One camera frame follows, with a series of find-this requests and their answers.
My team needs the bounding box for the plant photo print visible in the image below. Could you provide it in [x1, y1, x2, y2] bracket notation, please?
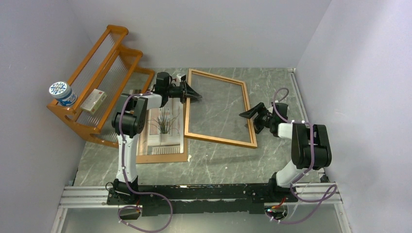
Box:
[137, 99, 184, 155]

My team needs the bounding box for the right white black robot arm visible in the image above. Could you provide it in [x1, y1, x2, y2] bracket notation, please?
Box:
[239, 102, 332, 201]

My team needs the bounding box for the aluminium extrusion rail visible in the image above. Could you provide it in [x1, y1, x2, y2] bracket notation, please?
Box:
[52, 183, 350, 233]

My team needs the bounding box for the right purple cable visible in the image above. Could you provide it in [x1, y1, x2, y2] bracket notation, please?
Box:
[269, 87, 338, 225]

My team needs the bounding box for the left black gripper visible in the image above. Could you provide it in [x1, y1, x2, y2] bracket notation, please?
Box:
[166, 81, 203, 105]

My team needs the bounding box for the white red small box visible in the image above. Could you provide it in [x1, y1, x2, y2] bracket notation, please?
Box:
[81, 89, 107, 115]

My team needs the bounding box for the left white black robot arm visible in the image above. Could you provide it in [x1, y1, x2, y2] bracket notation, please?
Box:
[107, 72, 202, 205]

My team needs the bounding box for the blue white round tin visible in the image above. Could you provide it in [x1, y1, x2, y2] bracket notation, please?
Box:
[49, 82, 77, 107]

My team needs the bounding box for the wooden picture frame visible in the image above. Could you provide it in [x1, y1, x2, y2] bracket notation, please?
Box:
[183, 68, 258, 150]

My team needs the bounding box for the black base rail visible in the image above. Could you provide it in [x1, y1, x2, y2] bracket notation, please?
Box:
[115, 183, 298, 216]

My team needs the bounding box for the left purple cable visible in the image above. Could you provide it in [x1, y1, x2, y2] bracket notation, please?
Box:
[117, 91, 174, 233]

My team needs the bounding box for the orange wooden shelf rack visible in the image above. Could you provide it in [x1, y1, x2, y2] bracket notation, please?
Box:
[47, 25, 155, 148]

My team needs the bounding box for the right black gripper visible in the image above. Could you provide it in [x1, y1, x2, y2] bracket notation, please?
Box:
[239, 102, 275, 133]

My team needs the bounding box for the brown backing board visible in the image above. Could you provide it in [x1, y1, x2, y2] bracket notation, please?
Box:
[137, 104, 188, 164]

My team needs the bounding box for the purple cable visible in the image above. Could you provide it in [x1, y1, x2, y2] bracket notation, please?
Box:
[117, 91, 174, 233]
[269, 87, 338, 225]

